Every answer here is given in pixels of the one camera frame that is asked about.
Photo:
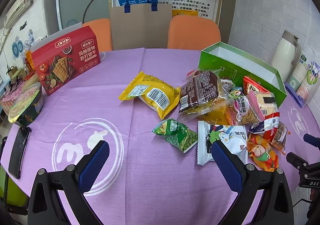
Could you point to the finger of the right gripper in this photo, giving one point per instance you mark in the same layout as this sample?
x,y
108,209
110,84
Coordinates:
x,y
297,162
314,141

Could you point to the yellow snack bag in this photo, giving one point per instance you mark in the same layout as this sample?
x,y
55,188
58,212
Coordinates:
x,y
157,94

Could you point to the red cracker box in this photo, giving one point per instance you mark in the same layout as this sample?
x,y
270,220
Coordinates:
x,y
66,57

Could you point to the brown clear small packet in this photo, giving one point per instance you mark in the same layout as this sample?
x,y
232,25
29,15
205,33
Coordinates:
x,y
279,139

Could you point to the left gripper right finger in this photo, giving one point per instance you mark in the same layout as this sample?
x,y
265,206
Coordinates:
x,y
275,205

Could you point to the red snack packet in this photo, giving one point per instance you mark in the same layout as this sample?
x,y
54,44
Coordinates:
x,y
251,85

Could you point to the small red candy packet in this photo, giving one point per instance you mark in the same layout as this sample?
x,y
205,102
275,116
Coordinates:
x,y
193,73

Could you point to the brown clear snack bag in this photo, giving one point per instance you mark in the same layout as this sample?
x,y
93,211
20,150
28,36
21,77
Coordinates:
x,y
200,92

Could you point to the orange vegetable snack packet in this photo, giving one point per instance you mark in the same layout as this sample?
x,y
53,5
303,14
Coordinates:
x,y
262,153

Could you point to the orange chair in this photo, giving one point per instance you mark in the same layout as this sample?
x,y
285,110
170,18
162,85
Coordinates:
x,y
192,33
102,29

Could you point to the left orange chair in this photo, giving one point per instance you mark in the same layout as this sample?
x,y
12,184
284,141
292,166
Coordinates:
x,y
102,29

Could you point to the brown cardboard sheet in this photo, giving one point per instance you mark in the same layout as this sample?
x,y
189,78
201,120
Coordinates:
x,y
140,26

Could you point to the white thermos jug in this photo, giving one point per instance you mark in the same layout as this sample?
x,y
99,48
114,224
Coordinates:
x,y
287,55

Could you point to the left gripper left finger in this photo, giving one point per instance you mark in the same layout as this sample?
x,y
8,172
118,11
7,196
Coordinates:
x,y
45,206

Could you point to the white illustrated snack packet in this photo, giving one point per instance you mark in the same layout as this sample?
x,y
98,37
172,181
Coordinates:
x,y
234,137

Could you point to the purple tablecloth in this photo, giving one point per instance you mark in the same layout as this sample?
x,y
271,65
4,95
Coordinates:
x,y
145,179

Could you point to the black smartphone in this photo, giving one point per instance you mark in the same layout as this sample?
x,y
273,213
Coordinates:
x,y
17,153

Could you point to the orange clear snack bag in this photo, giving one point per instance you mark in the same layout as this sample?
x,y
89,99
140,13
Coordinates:
x,y
213,112

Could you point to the pink cracker packet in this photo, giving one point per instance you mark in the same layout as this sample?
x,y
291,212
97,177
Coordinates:
x,y
252,108

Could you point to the green open box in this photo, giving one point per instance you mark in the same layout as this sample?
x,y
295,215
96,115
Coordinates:
x,y
234,63

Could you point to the white air conditioner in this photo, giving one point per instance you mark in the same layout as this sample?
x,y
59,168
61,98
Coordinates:
x,y
15,12

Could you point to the red white small packet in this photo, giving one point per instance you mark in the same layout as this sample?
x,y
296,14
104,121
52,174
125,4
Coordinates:
x,y
267,129

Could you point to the green pea snack packet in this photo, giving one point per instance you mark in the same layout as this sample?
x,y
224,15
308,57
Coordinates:
x,y
177,134

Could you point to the right orange chair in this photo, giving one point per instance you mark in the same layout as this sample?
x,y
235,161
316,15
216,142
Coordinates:
x,y
192,33

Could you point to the paper cups pack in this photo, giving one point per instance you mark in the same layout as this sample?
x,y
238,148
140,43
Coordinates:
x,y
303,81

